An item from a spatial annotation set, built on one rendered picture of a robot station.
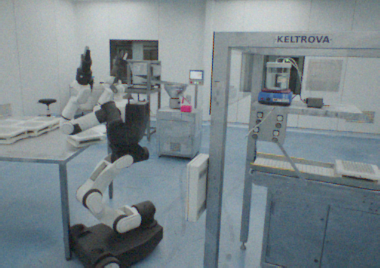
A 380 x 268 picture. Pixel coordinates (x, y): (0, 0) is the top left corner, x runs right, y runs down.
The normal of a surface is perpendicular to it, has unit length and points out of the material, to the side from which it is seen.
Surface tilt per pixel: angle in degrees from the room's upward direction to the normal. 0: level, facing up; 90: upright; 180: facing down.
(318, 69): 90
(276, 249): 90
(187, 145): 89
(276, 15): 90
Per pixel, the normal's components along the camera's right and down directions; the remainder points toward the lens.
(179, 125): -0.22, 0.21
